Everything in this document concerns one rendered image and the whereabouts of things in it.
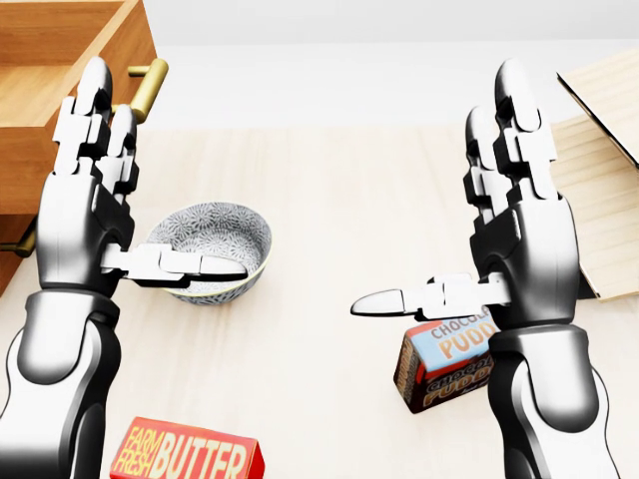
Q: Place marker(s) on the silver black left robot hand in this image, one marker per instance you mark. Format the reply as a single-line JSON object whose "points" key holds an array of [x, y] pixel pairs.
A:
{"points": [[70, 234]]}

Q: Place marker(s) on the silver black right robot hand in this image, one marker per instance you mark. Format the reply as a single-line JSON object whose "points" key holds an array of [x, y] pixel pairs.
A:
{"points": [[539, 259]]}

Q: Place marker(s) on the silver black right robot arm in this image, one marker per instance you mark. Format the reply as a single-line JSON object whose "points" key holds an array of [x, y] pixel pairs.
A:
{"points": [[549, 399]]}

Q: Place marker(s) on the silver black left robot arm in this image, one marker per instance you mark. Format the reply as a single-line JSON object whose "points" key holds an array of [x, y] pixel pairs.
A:
{"points": [[55, 379]]}

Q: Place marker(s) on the wooden cabinet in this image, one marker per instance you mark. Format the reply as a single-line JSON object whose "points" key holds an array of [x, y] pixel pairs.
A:
{"points": [[11, 277]]}

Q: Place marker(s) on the open wooden drawer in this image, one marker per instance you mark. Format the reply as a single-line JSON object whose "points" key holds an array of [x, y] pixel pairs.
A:
{"points": [[30, 90]]}

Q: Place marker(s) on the pale wooden slat tray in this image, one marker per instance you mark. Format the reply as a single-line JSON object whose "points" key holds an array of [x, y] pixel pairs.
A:
{"points": [[604, 199]]}

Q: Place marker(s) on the chocolate pudding box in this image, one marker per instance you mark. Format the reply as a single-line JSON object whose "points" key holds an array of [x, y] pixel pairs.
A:
{"points": [[439, 369]]}

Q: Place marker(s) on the grey patterned bowl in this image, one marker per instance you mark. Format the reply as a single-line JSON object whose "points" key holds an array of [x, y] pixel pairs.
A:
{"points": [[219, 227]]}

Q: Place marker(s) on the red butter box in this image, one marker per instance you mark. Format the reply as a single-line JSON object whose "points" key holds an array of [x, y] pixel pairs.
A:
{"points": [[194, 454]]}

